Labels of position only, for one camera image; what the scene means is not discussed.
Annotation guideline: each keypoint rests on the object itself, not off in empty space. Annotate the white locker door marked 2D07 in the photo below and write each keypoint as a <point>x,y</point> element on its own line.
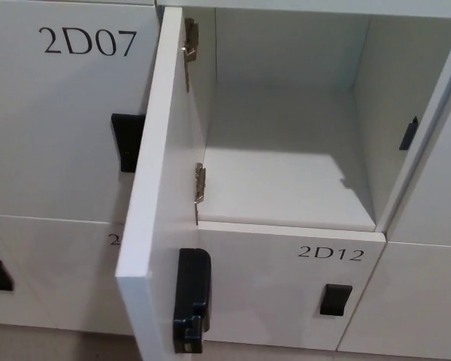
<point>60,124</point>

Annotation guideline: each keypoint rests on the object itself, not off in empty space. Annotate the black lock box on door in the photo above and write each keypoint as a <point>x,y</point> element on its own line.
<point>191,297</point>

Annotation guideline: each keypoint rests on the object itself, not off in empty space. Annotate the white locker door marked 2D12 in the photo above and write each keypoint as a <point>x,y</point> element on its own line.
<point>285,301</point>

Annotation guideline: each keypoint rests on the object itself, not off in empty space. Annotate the white locker door partly hidden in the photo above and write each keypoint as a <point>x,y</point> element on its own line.
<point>52,274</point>

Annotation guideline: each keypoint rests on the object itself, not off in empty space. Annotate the silver metal door hinge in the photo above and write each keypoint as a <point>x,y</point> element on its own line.
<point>199,184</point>
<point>191,45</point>

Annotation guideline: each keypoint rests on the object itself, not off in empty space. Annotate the black strike plate in locker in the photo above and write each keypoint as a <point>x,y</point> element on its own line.
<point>409,134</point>

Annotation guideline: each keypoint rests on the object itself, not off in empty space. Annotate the plain white locker door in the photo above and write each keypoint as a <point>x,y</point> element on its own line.
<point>417,304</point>
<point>436,150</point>

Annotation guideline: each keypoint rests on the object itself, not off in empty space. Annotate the white open locker compartment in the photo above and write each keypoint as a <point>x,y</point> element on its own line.
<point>293,150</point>

